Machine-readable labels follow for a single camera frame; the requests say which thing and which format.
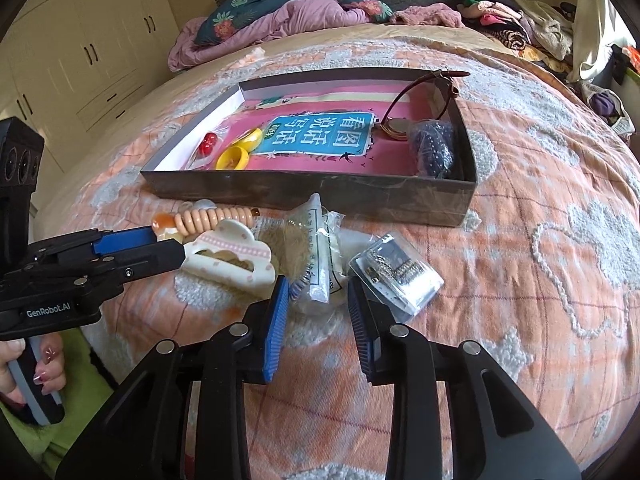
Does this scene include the peach spiral hair tie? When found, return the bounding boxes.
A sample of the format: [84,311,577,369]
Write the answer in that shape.
[150,206,262,242]

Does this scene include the cream hair claw clip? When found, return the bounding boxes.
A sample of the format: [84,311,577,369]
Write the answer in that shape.
[181,220,277,299]

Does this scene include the red earrings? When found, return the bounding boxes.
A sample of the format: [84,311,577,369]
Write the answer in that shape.
[184,127,229,170]

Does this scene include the yellow bangles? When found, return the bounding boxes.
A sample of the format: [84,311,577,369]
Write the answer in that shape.
[215,128,264,170]

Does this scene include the white packet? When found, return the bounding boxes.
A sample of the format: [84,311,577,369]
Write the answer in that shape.
[254,193,378,318]

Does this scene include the dark beaded bracelet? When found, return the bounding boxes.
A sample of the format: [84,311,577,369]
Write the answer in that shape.
[406,118,458,180]

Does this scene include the left hand painted nails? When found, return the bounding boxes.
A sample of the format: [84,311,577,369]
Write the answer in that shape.
[0,331,68,406]

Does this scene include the pearl hair clip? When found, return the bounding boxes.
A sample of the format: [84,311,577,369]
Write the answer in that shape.
[178,198,216,214]

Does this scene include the green fleece garment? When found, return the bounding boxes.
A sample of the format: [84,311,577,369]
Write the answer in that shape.
[1,328,113,479]

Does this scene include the rhinestone hair clips in bag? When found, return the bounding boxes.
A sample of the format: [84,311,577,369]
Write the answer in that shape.
[349,231,444,323]

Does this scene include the cream wardrobe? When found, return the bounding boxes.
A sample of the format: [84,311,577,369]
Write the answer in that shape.
[1,0,178,209]

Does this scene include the dark floral pillow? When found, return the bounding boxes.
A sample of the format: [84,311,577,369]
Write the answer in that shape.
[194,0,393,47]

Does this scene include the shallow dark cardboard box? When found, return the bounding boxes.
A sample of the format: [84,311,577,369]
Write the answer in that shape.
[142,67,480,226]

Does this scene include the purple crumpled blanket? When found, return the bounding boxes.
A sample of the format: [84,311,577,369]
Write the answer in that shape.
[167,0,370,73]

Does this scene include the bag of clothes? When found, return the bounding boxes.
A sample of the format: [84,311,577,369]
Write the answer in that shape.
[578,81,636,142]

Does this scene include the pink fuzzy garment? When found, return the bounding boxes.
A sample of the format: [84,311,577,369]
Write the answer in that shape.
[390,2,465,28]

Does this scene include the clothes on window sill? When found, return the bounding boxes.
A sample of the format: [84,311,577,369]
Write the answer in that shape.
[610,44,639,86]

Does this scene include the pile of clothes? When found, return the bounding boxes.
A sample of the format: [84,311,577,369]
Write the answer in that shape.
[457,0,576,78]

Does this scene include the white curtain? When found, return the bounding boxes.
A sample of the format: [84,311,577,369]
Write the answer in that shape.
[567,0,637,82]

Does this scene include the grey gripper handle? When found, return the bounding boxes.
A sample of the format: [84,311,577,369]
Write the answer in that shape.
[8,336,65,427]

